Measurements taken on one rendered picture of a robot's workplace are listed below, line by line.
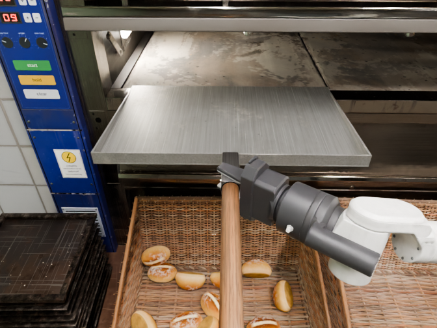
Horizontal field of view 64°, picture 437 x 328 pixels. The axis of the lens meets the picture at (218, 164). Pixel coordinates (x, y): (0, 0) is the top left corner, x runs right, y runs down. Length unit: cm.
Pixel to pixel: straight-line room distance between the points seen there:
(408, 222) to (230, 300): 27
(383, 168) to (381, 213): 62
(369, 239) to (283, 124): 39
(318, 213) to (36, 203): 101
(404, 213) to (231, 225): 25
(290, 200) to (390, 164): 64
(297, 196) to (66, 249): 69
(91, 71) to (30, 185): 48
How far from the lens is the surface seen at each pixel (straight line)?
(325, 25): 75
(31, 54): 98
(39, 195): 130
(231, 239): 52
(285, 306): 114
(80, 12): 78
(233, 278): 48
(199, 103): 91
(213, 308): 112
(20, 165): 124
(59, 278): 99
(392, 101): 104
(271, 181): 57
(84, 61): 97
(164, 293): 121
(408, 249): 62
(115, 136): 81
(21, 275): 104
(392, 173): 116
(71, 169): 113
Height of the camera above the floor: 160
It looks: 37 degrees down
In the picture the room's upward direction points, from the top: straight up
